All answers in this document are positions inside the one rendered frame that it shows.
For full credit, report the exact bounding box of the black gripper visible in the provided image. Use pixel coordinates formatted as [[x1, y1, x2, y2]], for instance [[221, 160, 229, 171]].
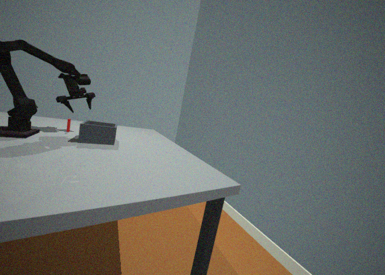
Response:
[[56, 85, 95, 113]]

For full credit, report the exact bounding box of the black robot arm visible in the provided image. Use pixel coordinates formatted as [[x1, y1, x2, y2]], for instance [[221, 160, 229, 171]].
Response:
[[0, 40, 91, 132]]

